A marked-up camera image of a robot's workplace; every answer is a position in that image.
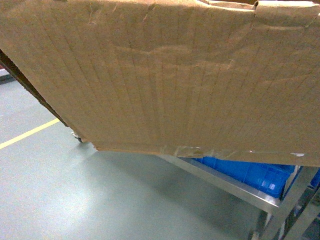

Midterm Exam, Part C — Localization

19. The steel shelf frame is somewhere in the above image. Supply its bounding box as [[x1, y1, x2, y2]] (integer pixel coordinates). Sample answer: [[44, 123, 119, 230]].
[[158, 155, 320, 240]]

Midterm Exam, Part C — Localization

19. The blue plastic crate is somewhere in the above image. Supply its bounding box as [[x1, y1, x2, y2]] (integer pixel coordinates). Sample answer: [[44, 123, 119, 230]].
[[186, 156, 320, 199]]

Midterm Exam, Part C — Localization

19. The large cardboard box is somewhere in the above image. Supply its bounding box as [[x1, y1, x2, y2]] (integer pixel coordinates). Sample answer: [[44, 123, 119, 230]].
[[0, 0, 320, 167]]

